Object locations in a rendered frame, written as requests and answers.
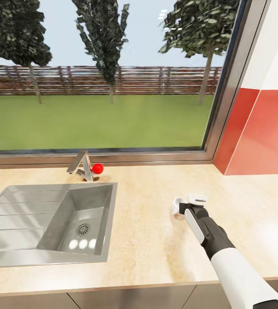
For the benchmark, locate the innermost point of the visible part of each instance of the coffee cup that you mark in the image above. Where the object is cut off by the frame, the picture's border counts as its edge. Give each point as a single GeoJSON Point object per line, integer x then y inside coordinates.
{"type": "Point", "coordinates": [175, 205]}

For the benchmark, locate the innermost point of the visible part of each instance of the drop in sink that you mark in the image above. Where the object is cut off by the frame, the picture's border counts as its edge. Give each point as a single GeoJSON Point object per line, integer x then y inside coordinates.
{"type": "Point", "coordinates": [40, 224]}

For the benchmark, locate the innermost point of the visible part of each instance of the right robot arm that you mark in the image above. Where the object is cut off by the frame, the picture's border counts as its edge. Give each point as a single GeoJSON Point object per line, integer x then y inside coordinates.
{"type": "Point", "coordinates": [243, 286]}

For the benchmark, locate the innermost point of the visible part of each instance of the cabinet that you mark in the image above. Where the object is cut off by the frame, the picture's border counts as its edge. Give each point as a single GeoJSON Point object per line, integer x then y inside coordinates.
{"type": "Point", "coordinates": [206, 296]}

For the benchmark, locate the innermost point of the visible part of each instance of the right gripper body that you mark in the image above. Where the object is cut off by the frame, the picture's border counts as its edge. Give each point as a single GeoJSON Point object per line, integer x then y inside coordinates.
{"type": "Point", "coordinates": [183, 207]}

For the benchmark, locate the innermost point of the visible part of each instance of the fixed window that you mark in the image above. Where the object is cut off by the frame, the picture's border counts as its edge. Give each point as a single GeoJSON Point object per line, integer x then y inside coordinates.
{"type": "Point", "coordinates": [134, 82]}

